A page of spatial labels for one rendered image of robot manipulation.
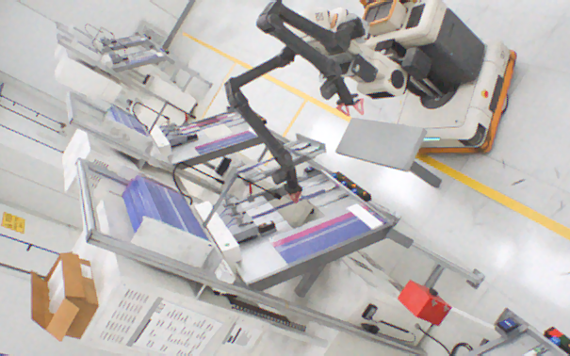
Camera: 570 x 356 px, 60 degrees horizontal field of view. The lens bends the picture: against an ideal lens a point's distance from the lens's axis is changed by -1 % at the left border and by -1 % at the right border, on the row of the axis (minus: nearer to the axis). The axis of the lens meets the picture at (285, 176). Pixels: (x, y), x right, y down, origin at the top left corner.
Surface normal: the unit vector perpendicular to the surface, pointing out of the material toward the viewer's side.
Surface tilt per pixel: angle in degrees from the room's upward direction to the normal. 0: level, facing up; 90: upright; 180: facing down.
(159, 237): 90
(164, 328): 88
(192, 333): 93
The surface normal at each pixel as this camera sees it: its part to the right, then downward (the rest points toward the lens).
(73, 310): -0.22, -0.05
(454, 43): 0.57, 0.04
